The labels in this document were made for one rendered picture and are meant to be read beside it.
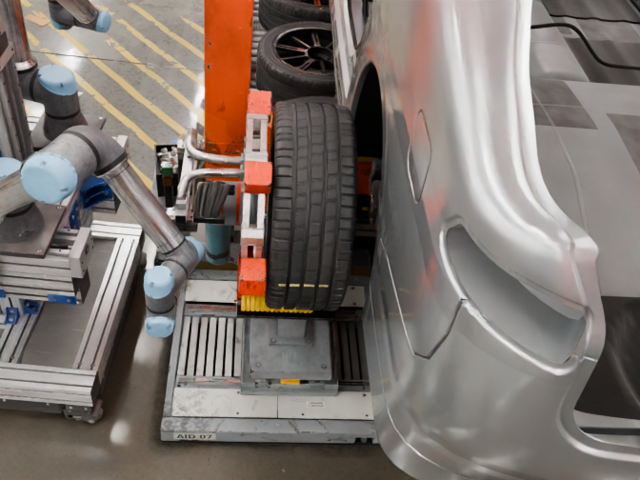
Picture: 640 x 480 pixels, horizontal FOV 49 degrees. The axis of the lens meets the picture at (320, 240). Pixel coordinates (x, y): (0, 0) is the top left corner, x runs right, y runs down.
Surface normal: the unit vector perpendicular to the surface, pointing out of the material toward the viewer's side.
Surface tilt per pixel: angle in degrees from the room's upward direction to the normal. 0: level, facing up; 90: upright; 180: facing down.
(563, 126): 1
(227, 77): 90
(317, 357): 0
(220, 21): 90
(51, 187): 85
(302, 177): 35
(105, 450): 0
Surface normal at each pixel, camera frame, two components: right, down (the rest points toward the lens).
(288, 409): 0.11, -0.72
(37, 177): -0.25, 0.58
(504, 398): -0.46, 0.56
